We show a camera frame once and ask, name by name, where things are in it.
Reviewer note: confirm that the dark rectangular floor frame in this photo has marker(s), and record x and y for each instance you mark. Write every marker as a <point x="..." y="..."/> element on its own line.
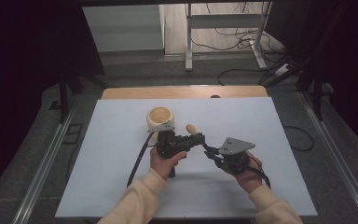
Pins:
<point x="73" y="133"/>

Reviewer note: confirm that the metal floor rail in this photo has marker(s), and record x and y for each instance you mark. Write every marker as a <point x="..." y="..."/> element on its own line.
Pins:
<point x="46" y="161"/>
<point x="338" y="155"/>

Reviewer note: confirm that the white power strip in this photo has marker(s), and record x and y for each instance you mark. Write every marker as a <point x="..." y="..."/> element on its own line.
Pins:
<point x="282" y="69"/>

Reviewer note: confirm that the person's left hand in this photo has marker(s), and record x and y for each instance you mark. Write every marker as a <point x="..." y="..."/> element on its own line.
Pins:
<point x="164" y="165"/>

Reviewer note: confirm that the white metal desk frame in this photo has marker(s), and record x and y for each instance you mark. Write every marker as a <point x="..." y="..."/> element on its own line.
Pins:
<point x="223" y="20"/>

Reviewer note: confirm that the small tan rounded object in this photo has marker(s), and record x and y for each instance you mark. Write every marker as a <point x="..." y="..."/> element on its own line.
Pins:
<point x="191" y="128"/>

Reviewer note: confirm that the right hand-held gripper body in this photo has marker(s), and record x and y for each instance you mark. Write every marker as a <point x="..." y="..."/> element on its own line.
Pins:
<point x="234" y="152"/>

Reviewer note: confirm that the black stand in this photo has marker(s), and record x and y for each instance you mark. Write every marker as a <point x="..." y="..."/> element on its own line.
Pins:
<point x="63" y="93"/>
<point x="317" y="99"/>

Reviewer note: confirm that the white table mat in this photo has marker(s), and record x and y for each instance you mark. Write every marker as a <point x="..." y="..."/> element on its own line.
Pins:
<point x="112" y="155"/>

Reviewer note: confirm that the person's right hand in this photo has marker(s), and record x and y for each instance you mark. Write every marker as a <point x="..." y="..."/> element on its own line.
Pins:
<point x="250" y="179"/>

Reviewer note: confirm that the black curtain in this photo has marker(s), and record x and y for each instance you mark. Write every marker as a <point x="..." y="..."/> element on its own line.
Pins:
<point x="348" y="62"/>
<point x="18" y="77"/>

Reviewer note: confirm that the white cabinet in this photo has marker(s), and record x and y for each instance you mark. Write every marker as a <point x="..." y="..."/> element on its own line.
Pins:
<point x="122" y="28"/>

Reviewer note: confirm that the wooden table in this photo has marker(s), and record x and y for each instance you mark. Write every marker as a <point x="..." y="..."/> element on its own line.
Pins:
<point x="180" y="92"/>

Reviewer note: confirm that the cream bowl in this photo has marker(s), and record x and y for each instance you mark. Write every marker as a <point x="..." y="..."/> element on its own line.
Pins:
<point x="160" y="116"/>

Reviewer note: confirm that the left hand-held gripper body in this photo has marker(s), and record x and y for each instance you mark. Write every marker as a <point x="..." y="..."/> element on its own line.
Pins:
<point x="171" y="144"/>

